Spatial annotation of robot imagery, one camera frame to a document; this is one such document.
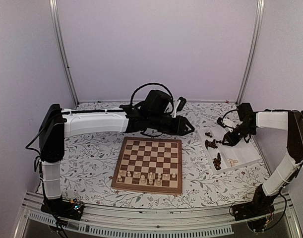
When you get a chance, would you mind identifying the left aluminium frame post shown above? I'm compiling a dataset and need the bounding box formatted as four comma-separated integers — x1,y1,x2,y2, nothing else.
49,0,79,106

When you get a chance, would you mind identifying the aluminium frame post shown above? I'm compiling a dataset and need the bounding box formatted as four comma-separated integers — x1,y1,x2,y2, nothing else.
49,0,79,106
236,0,265,105

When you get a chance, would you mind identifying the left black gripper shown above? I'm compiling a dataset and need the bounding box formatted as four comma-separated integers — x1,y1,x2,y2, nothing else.
149,113,195,136

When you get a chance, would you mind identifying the right aluminium frame post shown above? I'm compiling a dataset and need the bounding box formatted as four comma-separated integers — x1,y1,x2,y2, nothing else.
236,0,265,105

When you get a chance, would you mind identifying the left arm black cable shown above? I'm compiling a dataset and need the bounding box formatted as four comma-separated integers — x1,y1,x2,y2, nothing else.
129,83,174,107

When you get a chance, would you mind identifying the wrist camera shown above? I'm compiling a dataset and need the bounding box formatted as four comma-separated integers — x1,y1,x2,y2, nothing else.
217,117,236,130
172,97,186,118

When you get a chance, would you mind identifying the floral patterned table mat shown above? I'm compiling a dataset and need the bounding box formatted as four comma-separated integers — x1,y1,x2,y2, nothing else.
36,101,275,208

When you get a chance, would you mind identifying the wooden chess board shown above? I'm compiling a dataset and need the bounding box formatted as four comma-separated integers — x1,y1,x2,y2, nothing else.
111,137,182,195

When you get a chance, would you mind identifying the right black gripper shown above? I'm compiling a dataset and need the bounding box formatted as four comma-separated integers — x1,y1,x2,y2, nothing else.
222,123,256,147

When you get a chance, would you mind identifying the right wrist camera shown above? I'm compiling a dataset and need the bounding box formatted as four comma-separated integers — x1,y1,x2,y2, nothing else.
217,117,236,130

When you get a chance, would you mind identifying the light queen piece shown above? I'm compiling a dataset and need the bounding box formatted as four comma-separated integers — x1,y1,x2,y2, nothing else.
140,175,146,184

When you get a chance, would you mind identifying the light king piece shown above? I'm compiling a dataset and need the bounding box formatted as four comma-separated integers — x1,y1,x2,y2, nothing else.
148,176,154,185

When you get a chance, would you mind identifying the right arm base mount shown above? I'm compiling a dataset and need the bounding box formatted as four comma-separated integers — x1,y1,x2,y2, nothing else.
229,201,275,233

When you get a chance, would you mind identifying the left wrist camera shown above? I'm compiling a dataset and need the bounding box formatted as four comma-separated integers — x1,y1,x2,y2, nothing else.
172,97,186,118

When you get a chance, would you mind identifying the pile of dark chess pieces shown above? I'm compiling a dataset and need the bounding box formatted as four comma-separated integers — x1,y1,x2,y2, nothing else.
204,139,222,171

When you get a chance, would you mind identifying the light bishop piece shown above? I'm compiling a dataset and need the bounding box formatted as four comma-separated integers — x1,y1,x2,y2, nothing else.
155,178,161,186

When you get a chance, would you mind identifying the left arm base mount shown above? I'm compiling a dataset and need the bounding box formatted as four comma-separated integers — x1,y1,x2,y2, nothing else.
41,197,84,221

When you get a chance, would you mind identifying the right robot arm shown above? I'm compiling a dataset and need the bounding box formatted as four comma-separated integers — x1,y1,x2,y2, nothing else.
217,103,303,216

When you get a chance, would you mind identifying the front aluminium rail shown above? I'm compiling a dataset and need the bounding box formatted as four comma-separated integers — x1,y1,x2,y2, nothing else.
13,192,303,238

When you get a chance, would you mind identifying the white plastic tray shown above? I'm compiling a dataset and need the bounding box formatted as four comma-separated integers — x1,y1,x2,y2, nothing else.
196,127,261,175

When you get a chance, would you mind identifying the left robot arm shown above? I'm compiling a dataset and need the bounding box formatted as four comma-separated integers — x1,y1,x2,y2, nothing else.
25,90,195,215

